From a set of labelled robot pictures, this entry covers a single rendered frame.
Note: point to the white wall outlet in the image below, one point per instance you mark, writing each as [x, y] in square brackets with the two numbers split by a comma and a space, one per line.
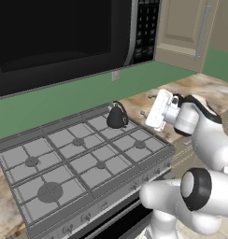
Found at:
[116, 75]

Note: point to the grey stove knob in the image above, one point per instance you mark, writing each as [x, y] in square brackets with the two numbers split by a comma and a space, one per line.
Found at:
[167, 164]
[67, 229]
[85, 217]
[133, 186]
[145, 178]
[156, 170]

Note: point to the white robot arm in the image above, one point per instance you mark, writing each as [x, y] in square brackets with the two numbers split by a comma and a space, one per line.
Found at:
[209, 161]

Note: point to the grey gas stove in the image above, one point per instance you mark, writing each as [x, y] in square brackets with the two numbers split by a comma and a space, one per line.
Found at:
[75, 155]

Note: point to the beige cabinet door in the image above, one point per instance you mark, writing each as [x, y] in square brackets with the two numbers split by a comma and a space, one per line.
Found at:
[178, 28]

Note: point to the black kettle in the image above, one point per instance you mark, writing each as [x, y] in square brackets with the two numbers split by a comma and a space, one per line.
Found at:
[115, 119]

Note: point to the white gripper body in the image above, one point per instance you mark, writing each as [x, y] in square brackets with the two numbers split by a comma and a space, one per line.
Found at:
[159, 110]

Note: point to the beige drawer front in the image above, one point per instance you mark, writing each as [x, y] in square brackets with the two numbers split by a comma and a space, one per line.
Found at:
[182, 155]

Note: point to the black microwave oven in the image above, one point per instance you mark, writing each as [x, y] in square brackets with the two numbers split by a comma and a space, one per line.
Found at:
[56, 37]

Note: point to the black oven door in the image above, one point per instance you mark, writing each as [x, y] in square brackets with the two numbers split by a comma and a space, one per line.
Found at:
[119, 221]

